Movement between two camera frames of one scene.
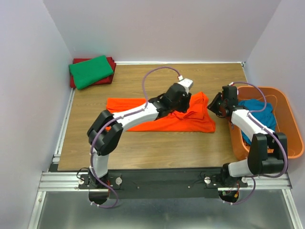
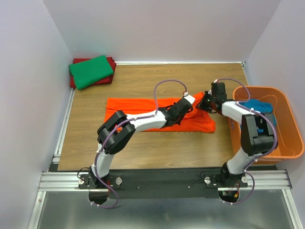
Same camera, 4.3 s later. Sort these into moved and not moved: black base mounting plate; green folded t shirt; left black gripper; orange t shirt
Moved: left black gripper
Not moved: orange t shirt; green folded t shirt; black base mounting plate
